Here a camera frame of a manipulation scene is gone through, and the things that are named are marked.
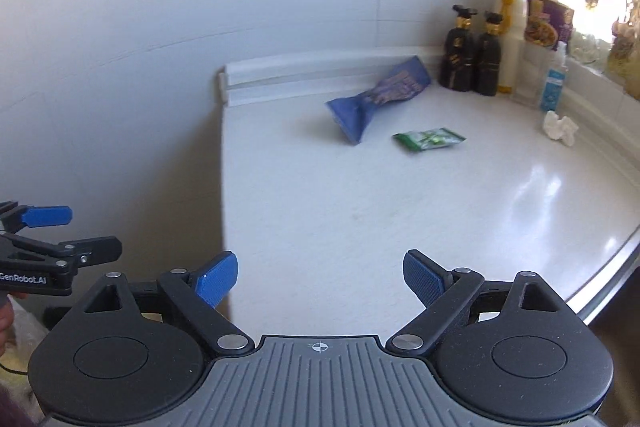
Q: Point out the blue snack bag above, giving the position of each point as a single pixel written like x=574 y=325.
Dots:
x=404 y=82

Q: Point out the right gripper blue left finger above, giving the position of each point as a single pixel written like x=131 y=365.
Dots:
x=193 y=298

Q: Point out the small blue label spray bottle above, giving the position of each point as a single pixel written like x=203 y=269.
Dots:
x=555 y=78

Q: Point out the purple food box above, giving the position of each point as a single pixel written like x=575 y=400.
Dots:
x=549 y=22

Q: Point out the right black sauce bottle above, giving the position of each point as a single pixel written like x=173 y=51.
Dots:
x=487 y=57

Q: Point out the yellow cap white bottle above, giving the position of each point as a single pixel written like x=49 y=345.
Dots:
x=512 y=39

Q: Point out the crumpled white tissue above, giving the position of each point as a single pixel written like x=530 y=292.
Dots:
x=561 y=129

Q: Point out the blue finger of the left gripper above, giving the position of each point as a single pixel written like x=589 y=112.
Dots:
x=45 y=217

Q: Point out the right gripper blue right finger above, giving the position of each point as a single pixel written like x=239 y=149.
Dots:
x=447 y=297

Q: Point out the green candy wrapper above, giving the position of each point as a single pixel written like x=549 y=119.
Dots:
x=434 y=139

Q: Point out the sprouting garlic cluster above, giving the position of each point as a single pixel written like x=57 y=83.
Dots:
x=625 y=33

